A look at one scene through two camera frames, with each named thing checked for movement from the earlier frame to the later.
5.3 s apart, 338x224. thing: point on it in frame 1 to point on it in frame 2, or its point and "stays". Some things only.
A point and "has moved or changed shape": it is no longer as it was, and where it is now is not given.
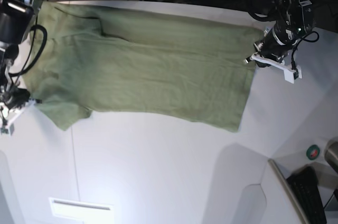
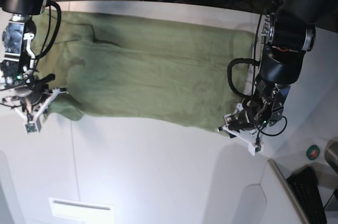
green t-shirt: (108, 61) has moved or changed shape
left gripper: (15, 98) to (33, 92)
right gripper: (275, 42) to (246, 120)
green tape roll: (312, 152) stays
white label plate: (89, 212) stays
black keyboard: (304, 184) stays
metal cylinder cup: (331, 154) stays
